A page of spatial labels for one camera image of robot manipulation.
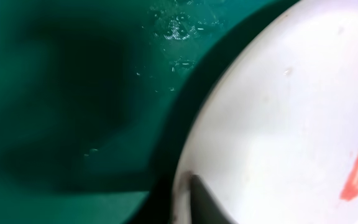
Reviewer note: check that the white plate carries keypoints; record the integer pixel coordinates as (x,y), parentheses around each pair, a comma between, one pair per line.
(277,139)

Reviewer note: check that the teal plastic tray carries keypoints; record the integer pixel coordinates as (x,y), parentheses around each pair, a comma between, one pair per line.
(97,99)

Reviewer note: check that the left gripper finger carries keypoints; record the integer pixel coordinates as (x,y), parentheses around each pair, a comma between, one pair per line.
(204,208)

